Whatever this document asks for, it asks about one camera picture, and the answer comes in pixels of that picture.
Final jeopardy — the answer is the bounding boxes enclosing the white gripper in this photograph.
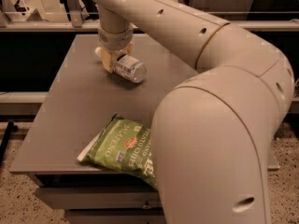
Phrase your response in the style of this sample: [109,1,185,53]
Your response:
[98,26,133,73]

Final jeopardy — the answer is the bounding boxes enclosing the clear plastic water bottle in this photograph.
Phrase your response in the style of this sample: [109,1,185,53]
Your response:
[93,46,148,84]

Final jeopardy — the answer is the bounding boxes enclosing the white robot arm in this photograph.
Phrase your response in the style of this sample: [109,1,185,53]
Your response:
[93,0,294,224]

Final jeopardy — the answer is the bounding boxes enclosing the green kettle chips bag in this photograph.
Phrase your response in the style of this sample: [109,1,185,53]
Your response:
[78,114,157,189]

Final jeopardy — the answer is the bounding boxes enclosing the grey metal railing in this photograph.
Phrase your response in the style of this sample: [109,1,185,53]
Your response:
[0,0,299,34]

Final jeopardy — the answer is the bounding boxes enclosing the black pole on floor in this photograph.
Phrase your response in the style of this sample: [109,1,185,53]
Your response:
[0,121,19,164]

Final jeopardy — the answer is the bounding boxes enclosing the grey cabinet drawer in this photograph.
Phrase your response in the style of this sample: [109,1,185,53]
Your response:
[35,186,162,210]

